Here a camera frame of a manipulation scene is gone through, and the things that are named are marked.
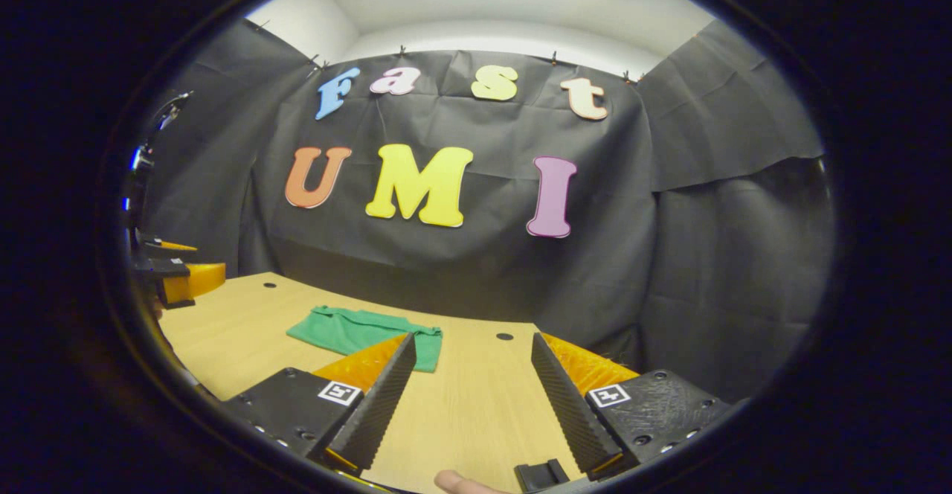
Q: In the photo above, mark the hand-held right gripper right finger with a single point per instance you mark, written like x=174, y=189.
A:
x=569, y=412

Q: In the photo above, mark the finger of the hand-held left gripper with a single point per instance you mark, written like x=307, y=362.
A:
x=160, y=250
x=167, y=268

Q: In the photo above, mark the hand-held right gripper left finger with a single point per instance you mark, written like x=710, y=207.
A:
x=383, y=405

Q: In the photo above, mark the green T-shirt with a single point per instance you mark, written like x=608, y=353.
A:
x=349, y=330

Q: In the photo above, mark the black backdrop cloth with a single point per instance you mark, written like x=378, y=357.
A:
x=632, y=271

